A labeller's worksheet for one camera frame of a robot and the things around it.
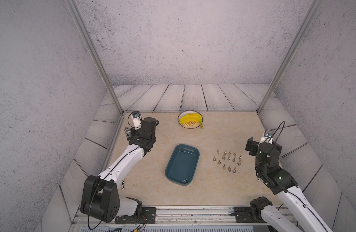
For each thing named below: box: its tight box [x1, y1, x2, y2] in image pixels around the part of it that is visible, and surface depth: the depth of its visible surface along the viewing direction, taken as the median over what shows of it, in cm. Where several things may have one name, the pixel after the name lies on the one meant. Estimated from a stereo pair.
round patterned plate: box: [177, 110, 204, 130], surface depth 114 cm
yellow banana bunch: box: [179, 113, 204, 130], surface depth 113 cm
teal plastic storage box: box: [164, 143, 201, 187], surface depth 93 cm
